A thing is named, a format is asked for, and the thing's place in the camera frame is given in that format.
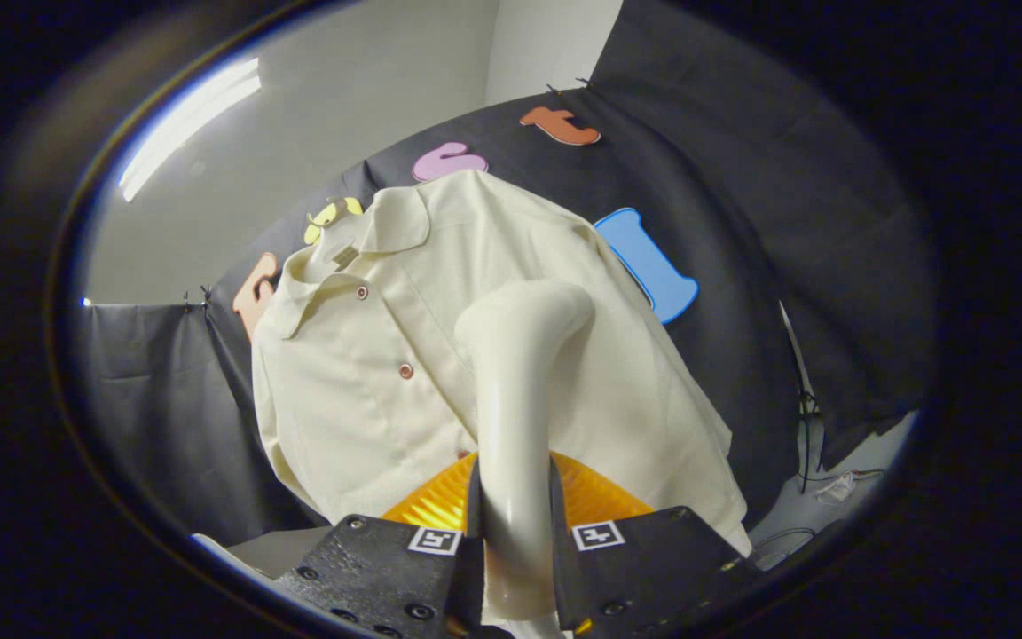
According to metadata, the black cable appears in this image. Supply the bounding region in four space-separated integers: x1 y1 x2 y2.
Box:
797 390 829 494

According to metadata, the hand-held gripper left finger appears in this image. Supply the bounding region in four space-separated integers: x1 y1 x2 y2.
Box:
276 451 485 639

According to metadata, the black backdrop cloth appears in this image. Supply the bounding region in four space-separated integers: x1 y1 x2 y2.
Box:
76 0 938 547

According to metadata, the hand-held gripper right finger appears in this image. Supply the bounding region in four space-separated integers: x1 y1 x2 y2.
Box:
549 451 760 635

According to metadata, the grey cabinet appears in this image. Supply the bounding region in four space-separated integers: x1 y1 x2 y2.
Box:
192 526 334 582

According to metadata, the white garment steamer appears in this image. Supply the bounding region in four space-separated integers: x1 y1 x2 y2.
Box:
455 280 596 622

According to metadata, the cream button-up shirt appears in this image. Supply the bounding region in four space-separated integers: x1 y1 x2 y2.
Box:
251 170 753 556

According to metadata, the ceiling light panel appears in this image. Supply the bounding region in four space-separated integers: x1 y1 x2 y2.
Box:
118 58 262 203

